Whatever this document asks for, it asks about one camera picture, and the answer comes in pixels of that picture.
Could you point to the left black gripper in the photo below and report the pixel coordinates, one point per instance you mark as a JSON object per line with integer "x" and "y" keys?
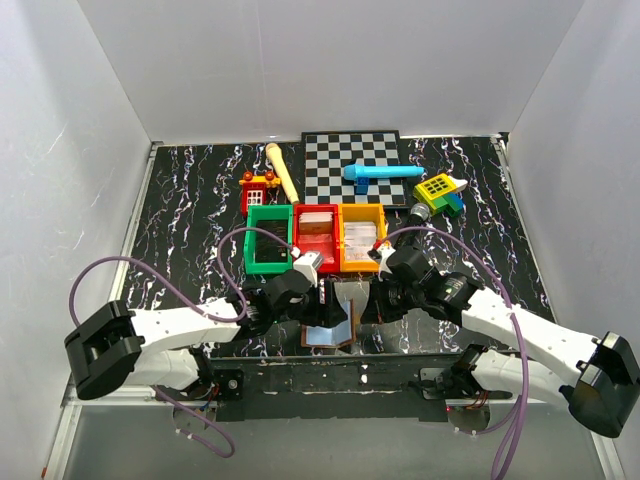
{"x": 328, "y": 314}

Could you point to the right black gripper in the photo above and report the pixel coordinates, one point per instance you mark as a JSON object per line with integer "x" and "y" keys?
{"x": 376, "y": 311}

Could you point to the brown leather card holder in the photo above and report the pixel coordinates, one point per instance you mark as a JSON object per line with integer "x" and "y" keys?
{"x": 335, "y": 332}

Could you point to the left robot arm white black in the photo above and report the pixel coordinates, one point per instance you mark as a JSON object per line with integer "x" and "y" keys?
{"x": 118, "y": 346}

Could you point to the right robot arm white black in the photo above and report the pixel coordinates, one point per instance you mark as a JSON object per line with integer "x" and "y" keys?
{"x": 596, "y": 379}

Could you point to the cards in yellow bin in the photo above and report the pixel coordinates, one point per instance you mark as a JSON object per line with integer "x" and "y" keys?
{"x": 359, "y": 237}

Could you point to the card stack in red bin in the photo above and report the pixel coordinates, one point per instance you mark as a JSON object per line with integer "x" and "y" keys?
{"x": 315, "y": 222}

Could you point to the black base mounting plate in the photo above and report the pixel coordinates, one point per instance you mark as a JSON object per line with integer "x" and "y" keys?
{"x": 417, "y": 386}

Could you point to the red plastic bin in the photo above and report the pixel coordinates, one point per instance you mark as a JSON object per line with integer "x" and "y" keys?
{"x": 331, "y": 265}

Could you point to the green plastic bin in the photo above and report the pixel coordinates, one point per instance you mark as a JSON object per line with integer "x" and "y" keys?
{"x": 262, "y": 254}

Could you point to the yellow plastic bin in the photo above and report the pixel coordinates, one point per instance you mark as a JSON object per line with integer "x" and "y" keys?
{"x": 360, "y": 212}

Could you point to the black silver microphone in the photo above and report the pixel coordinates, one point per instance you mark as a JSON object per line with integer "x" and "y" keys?
{"x": 418, "y": 216}

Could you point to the small blue toy block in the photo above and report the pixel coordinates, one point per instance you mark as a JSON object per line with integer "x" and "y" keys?
{"x": 361, "y": 186}

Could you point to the yellow green block toy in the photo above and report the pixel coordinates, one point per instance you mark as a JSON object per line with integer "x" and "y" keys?
{"x": 441, "y": 194}

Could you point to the blue toy microphone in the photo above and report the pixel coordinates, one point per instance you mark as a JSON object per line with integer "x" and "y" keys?
{"x": 353, "y": 171}

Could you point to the red toy block house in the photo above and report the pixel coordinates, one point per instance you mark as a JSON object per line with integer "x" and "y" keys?
{"x": 254, "y": 188}

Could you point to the checkered chess board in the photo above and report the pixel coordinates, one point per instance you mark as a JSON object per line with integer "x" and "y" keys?
{"x": 327, "y": 153}

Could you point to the beige toy microphone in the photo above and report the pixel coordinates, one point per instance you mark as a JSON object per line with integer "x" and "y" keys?
{"x": 275, "y": 156}

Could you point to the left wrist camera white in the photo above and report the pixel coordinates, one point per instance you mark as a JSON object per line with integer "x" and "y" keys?
{"x": 308, "y": 264}

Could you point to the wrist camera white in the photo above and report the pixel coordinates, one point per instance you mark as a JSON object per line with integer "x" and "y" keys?
{"x": 308, "y": 264}
{"x": 381, "y": 253}

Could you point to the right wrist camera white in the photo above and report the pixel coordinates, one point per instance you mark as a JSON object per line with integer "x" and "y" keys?
{"x": 381, "y": 253}

